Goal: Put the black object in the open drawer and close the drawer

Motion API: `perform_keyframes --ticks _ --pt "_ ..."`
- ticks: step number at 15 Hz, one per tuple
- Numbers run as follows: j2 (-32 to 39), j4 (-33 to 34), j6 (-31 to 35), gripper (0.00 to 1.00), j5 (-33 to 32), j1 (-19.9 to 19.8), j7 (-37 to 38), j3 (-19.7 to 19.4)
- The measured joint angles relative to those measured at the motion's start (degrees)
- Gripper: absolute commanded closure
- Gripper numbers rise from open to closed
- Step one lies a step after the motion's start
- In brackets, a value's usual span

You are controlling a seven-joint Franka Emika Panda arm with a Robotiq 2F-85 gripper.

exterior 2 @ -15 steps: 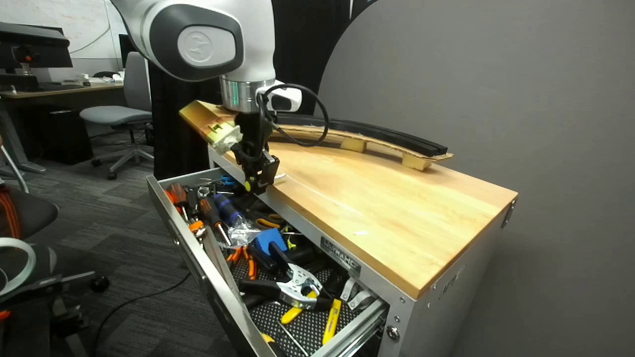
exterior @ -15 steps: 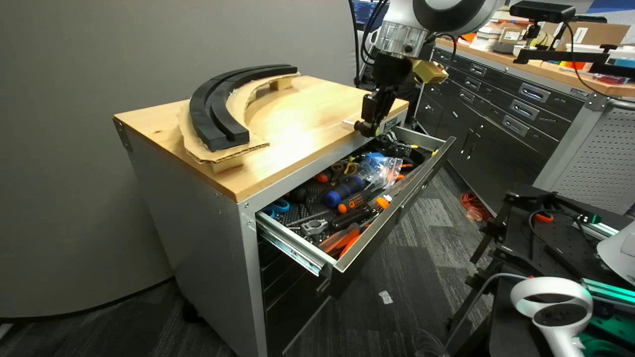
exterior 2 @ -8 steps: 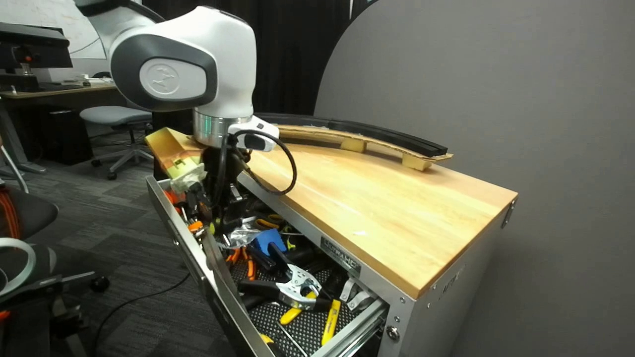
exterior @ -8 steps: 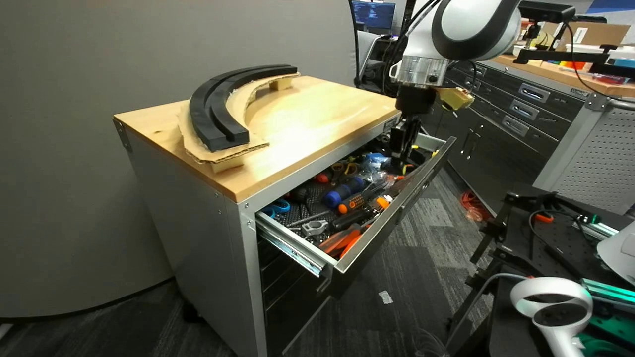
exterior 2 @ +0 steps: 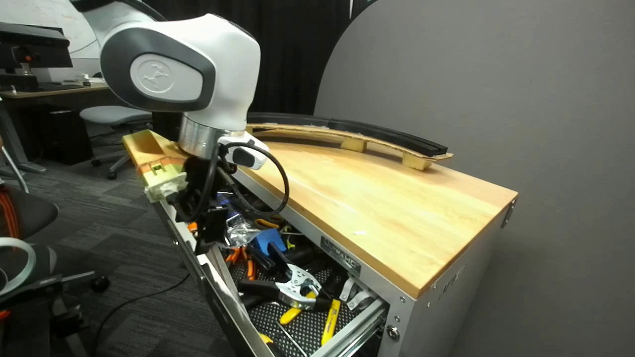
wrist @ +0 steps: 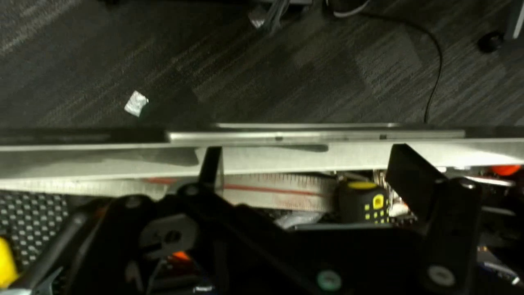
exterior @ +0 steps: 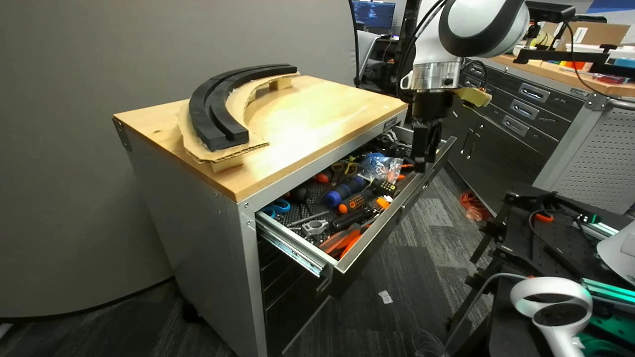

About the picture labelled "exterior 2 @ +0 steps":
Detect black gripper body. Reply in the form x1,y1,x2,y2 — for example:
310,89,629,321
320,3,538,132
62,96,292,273
183,152,232,243

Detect open metal tool drawer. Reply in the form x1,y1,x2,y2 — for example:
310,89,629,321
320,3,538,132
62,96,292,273
153,190,389,357

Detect blue bar clamp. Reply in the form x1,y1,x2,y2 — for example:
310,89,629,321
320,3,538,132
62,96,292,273
250,227,292,277

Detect silver jaw pliers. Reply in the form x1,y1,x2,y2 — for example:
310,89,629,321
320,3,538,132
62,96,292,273
274,261,326,305

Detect black computer tower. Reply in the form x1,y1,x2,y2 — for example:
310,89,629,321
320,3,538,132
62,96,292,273
44,106,95,166

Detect black curtain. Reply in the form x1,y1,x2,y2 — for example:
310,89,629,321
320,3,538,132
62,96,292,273
147,0,379,114

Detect black office chair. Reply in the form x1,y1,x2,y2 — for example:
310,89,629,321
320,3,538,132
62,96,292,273
0,180,113,357

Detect wooden office desk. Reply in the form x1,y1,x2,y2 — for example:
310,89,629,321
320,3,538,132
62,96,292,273
0,79,127,174

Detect grey tool cabinet wooden top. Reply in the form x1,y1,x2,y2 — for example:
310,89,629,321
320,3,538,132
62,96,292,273
234,134,520,357

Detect black desktop device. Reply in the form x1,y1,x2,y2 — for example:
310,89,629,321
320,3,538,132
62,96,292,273
0,19,76,91

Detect grey rounded partition panel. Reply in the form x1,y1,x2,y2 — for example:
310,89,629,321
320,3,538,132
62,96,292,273
314,0,635,357

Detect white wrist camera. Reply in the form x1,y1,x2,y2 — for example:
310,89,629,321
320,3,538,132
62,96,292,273
143,158,191,204

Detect yellow wooden wrist bracket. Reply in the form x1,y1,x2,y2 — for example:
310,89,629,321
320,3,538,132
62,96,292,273
121,126,189,180

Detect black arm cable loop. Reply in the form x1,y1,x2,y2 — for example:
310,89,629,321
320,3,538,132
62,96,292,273
217,140,292,219

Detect orange handled pliers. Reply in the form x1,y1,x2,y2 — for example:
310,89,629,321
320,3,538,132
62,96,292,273
224,243,260,281

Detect black floor cable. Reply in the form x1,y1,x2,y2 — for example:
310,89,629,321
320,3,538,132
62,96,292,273
90,265,195,357

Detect short yellow handled tool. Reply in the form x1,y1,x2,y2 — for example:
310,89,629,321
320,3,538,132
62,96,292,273
278,303,306,327

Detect curved wooden rail black strip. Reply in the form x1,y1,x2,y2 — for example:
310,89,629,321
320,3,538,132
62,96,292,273
246,110,455,174

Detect yellow handled flat tool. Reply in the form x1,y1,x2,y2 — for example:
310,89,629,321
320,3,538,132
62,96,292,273
320,297,345,346

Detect white cable loop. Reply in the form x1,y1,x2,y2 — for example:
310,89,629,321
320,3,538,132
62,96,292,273
0,235,38,297

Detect orange cable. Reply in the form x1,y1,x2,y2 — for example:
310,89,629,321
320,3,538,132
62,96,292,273
0,186,22,239

